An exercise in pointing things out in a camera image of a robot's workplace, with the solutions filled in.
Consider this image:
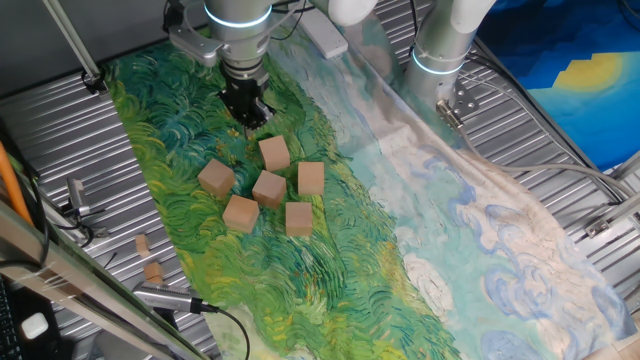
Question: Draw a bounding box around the metal base mounting plate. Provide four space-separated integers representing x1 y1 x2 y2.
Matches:
444 79 481 121

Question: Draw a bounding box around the black camera cable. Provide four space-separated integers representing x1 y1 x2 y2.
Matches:
189 298 251 360

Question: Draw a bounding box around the wooden cube block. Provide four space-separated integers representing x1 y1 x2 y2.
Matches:
221 194 261 235
197 158 237 200
251 169 288 210
258 134 292 173
285 201 314 238
297 161 326 196

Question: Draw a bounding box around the blue yellow painted cloth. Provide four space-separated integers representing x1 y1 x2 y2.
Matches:
474 0 640 171

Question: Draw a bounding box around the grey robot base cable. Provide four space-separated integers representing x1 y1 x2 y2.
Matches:
435 98 636 206

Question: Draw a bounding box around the black pole clamp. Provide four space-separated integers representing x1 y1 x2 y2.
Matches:
79 67 109 96

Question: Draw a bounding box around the white charging case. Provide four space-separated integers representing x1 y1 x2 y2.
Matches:
20 312 50 341

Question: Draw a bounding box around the aluminium profile rail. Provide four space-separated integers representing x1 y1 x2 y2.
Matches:
584 192 640 236

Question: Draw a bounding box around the green blue painted cloth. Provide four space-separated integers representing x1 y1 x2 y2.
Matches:
102 14 639 360

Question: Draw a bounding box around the aluminium pole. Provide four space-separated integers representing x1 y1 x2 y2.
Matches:
42 0 104 84

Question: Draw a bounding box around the black keyboard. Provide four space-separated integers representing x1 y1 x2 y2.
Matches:
0 277 24 360

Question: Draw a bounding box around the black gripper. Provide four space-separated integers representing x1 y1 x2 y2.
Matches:
218 73 276 139

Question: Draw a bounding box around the orange tube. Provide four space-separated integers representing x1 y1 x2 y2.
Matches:
0 142 34 226

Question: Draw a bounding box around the aluminium frame bar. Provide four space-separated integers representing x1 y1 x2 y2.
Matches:
0 199 211 360

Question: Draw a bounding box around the white power strip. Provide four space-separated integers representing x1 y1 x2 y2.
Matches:
299 7 350 60

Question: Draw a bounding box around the small metal corner bracket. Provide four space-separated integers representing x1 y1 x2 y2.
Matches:
584 217 612 240

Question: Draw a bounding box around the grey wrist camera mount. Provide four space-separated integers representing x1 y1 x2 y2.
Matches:
167 24 224 69

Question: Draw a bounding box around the silver depth camera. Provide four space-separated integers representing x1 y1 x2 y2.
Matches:
132 281 201 315

